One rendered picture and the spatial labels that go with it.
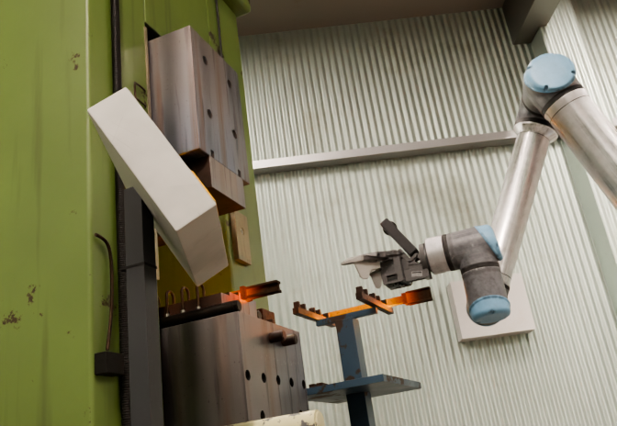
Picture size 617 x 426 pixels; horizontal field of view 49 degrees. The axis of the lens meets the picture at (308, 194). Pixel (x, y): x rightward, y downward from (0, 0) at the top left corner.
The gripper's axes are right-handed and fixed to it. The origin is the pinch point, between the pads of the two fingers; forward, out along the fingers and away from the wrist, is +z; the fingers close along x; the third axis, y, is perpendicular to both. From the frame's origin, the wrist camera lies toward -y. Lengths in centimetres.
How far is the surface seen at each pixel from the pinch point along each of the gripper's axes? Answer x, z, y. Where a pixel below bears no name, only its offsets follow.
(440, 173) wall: 294, 7, -137
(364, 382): 27.4, 9.0, 25.1
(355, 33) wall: 278, 44, -265
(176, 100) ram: -17, 36, -53
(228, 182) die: -2.1, 30.4, -32.0
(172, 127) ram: -17, 38, -46
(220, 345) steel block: -15.6, 29.9, 15.6
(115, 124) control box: -74, 16, -13
